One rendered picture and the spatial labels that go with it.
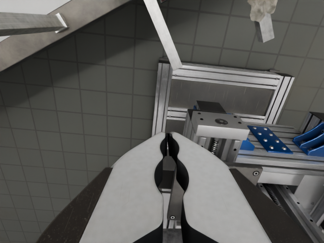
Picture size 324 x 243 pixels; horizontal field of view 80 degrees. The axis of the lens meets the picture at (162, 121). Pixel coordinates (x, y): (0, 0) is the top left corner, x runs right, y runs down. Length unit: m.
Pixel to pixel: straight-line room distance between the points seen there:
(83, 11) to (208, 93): 0.87
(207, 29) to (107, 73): 0.75
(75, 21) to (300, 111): 1.69
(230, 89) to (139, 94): 0.66
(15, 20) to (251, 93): 1.24
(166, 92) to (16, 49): 0.80
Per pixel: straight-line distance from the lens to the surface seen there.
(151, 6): 0.58
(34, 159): 2.15
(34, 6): 0.92
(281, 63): 1.68
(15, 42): 0.88
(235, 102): 1.40
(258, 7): 0.60
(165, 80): 1.24
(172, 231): 0.46
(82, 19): 0.77
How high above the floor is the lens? 1.42
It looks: 63 degrees down
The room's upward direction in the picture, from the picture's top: 180 degrees clockwise
